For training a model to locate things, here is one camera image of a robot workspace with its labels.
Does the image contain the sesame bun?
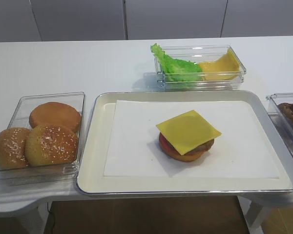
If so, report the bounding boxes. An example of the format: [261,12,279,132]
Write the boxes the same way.
[0,127,31,170]
[25,124,78,166]

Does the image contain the green lettuce leaf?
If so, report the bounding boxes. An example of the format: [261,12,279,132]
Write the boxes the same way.
[150,43,203,82]

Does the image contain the clear plastic lettuce cheese container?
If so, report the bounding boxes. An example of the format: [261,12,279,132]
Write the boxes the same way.
[152,45,246,91]

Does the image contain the red tomato slice in stack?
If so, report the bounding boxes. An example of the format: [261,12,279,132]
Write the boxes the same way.
[159,133,180,155]

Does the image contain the yellow cheese slice on burger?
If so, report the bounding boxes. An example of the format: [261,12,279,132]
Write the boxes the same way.
[156,110,221,155]

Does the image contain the bottom bun of burger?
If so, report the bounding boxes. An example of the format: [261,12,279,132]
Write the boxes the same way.
[161,148,205,162]

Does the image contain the white metal serving tray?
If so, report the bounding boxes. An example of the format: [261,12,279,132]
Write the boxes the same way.
[77,90,293,194]

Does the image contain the brown burger patty in stack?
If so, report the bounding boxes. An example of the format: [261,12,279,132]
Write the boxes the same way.
[185,139,214,155]

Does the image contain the yellow cheese slice in container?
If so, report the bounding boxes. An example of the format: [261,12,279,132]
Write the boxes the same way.
[199,49,240,81]

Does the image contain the plain bottom bun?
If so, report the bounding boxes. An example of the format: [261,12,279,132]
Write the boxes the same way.
[29,102,82,133]

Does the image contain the white paper sheet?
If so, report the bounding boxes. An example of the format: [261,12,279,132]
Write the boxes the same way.
[104,101,280,178]

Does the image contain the clear plastic bun container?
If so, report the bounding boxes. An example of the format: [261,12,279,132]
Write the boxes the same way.
[0,92,85,186]

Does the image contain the white table leg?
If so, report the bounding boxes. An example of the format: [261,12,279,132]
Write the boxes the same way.
[237,196,272,234]

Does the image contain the clear plastic patty tomato container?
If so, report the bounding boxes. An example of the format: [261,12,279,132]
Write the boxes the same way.
[266,93,293,157]

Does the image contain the black cable under table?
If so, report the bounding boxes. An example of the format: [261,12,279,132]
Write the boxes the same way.
[46,201,56,234]

